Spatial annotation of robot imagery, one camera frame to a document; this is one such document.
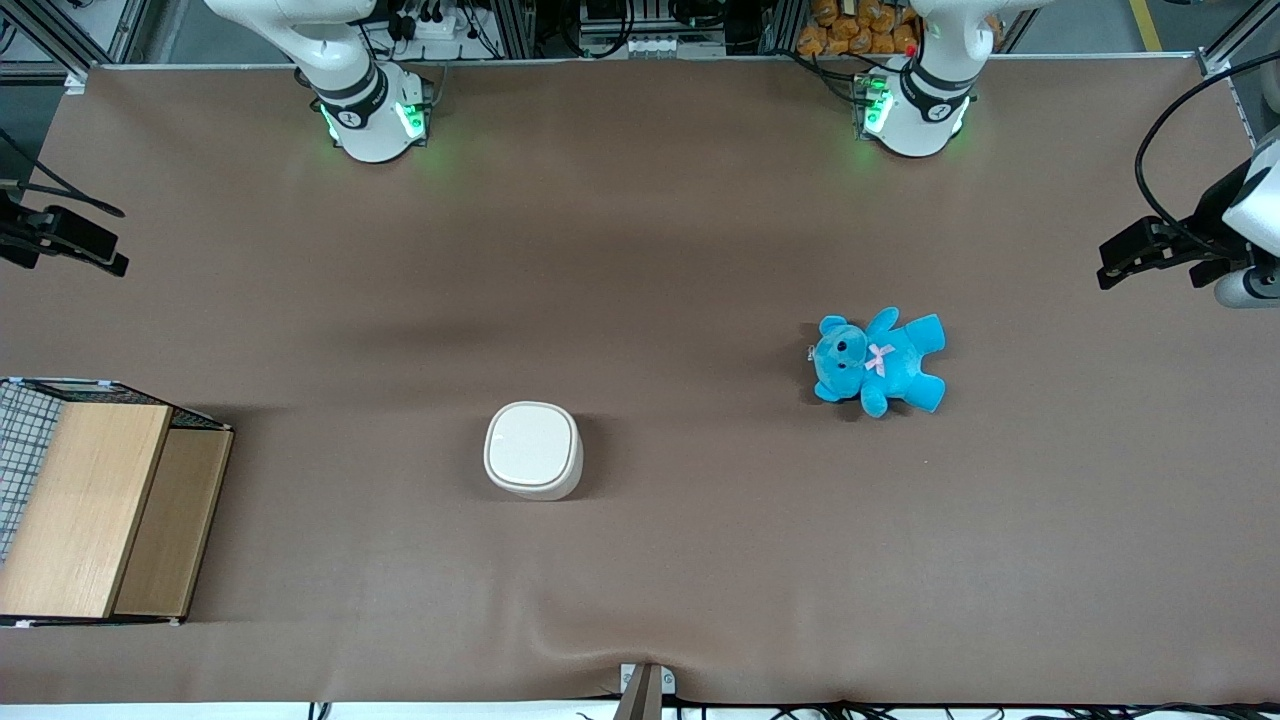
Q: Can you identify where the long white power strip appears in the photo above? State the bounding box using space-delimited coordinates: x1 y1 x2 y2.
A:
618 34 728 60

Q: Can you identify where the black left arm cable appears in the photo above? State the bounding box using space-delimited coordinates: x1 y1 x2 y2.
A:
1135 50 1280 256

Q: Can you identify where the white trash can lid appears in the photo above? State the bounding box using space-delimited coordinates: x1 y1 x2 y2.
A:
487 402 580 488

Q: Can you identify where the black wire mesh panel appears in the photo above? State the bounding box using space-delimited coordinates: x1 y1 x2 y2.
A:
0 380 67 561

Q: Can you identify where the white trash can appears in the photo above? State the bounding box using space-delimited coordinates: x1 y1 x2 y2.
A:
484 401 585 501

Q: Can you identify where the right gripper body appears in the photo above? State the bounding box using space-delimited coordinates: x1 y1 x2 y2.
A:
0 190 47 269

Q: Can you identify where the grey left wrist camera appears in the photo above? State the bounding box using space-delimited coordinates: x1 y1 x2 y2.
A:
1214 267 1280 309

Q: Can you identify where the wooden shelf box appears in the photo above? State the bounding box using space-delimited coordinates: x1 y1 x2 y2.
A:
0 378 234 628

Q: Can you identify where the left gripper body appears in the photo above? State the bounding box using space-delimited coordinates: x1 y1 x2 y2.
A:
1168 130 1280 291

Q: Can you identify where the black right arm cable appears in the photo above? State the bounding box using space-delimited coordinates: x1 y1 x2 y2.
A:
0 128 127 218

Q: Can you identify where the brown table cover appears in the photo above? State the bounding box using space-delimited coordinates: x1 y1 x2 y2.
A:
0 55 1280 707

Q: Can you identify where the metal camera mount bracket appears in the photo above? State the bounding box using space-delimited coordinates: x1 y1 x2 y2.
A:
613 662 677 720

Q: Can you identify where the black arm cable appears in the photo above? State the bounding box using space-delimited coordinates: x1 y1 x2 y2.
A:
1135 50 1280 256
0 128 127 218

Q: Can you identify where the blue teddy bear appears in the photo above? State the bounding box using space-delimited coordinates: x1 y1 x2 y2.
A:
808 307 947 419

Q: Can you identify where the aluminium frame post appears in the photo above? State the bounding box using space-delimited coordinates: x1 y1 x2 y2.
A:
1195 0 1280 79
0 0 93 93

